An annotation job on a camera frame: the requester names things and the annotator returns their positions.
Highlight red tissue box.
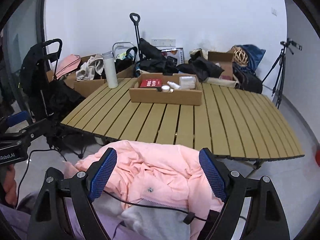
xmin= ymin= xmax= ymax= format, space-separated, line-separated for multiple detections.
xmin=139 ymin=79 xmax=162 ymax=89

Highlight white round jar lid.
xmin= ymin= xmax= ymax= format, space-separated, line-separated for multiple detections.
xmin=162 ymin=85 xmax=170 ymax=92

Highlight clear bag of cotton pads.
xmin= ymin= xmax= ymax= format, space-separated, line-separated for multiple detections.
xmin=179 ymin=76 xmax=196 ymax=89

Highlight white spray bottle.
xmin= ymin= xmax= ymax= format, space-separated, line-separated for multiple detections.
xmin=167 ymin=81 xmax=181 ymax=89

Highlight person's left hand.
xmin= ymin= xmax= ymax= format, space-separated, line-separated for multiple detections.
xmin=1 ymin=164 xmax=17 ymax=207

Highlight pink jacket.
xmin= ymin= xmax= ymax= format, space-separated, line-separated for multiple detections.
xmin=64 ymin=140 xmax=223 ymax=218

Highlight black trolley cart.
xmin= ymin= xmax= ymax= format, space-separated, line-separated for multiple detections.
xmin=20 ymin=38 xmax=85 ymax=123

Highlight slatted wooden folding table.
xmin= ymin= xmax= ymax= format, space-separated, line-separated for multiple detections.
xmin=62 ymin=78 xmax=304 ymax=161

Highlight large cardboard box left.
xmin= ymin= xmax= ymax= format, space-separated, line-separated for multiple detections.
xmin=46 ymin=55 xmax=137 ymax=99

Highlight pink backpack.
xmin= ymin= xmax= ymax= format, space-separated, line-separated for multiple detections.
xmin=55 ymin=54 xmax=81 ymax=79

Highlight red container on floor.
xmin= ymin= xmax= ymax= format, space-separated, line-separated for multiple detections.
xmin=315 ymin=147 xmax=320 ymax=166

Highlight beige clothes in box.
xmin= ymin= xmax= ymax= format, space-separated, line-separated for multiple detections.
xmin=76 ymin=54 xmax=104 ymax=81

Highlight flat cardboard tray box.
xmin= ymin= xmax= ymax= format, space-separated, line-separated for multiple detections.
xmin=129 ymin=73 xmax=202 ymax=106

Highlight white thermos bottle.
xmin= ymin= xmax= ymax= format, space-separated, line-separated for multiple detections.
xmin=102 ymin=51 xmax=118 ymax=89

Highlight pile of black clothes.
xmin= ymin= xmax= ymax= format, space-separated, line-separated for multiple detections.
xmin=134 ymin=38 xmax=224 ymax=82

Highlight cardboard box back right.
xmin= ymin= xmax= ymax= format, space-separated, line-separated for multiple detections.
xmin=204 ymin=51 xmax=240 ymax=88

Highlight woven rattan ball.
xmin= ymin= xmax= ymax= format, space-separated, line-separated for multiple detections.
xmin=231 ymin=46 xmax=249 ymax=67

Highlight blue bag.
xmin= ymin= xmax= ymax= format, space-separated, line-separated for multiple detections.
xmin=238 ymin=44 xmax=266 ymax=73

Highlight white printed box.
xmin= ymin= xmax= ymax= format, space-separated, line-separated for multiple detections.
xmin=161 ymin=48 xmax=184 ymax=65

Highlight black cable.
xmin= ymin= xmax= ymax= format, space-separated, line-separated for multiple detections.
xmin=15 ymin=149 xmax=249 ymax=225

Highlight black pull handle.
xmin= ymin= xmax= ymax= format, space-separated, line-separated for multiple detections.
xmin=129 ymin=12 xmax=143 ymax=60

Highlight black camera tripod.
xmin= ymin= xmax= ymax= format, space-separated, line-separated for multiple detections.
xmin=262 ymin=38 xmax=303 ymax=108

